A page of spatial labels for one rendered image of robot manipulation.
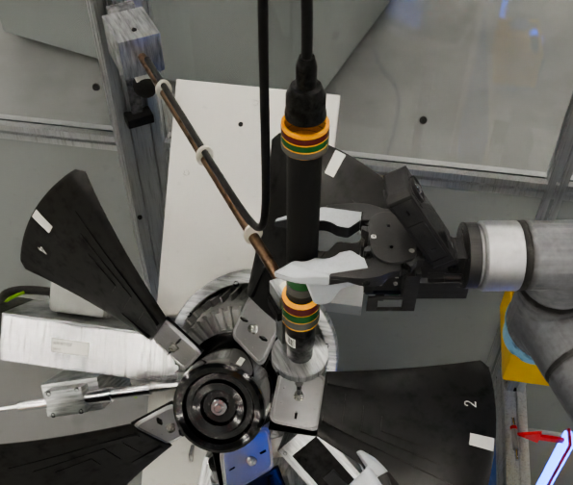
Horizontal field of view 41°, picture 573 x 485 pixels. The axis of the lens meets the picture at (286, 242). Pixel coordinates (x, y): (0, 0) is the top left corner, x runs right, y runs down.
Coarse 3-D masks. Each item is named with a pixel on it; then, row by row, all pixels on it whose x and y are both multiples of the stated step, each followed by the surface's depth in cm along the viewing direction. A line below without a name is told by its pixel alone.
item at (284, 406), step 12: (276, 384) 103; (288, 384) 103; (312, 384) 103; (324, 384) 103; (276, 396) 101; (288, 396) 101; (312, 396) 102; (276, 408) 100; (288, 408) 100; (300, 408) 100; (312, 408) 100; (276, 420) 98; (288, 420) 99; (300, 420) 99; (312, 420) 99
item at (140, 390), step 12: (144, 384) 112; (156, 384) 112; (168, 384) 111; (84, 396) 113; (96, 396) 112; (108, 396) 112; (120, 396) 112; (132, 396) 112; (0, 408) 115; (12, 408) 115; (24, 408) 114; (36, 408) 114
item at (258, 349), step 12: (252, 300) 104; (252, 312) 103; (264, 312) 101; (240, 324) 104; (264, 324) 100; (240, 336) 104; (252, 336) 102; (264, 336) 100; (276, 336) 98; (252, 348) 101; (264, 348) 99; (264, 360) 98
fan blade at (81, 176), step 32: (64, 192) 98; (32, 224) 103; (64, 224) 100; (96, 224) 97; (32, 256) 107; (64, 256) 104; (96, 256) 99; (64, 288) 109; (96, 288) 104; (128, 288) 99; (128, 320) 105; (160, 320) 99
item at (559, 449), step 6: (564, 432) 98; (564, 438) 98; (558, 444) 101; (564, 444) 98; (558, 450) 100; (564, 450) 98; (552, 456) 103; (558, 456) 100; (552, 462) 102; (558, 462) 100; (546, 468) 105; (552, 468) 102; (546, 474) 105; (540, 480) 107; (546, 480) 104
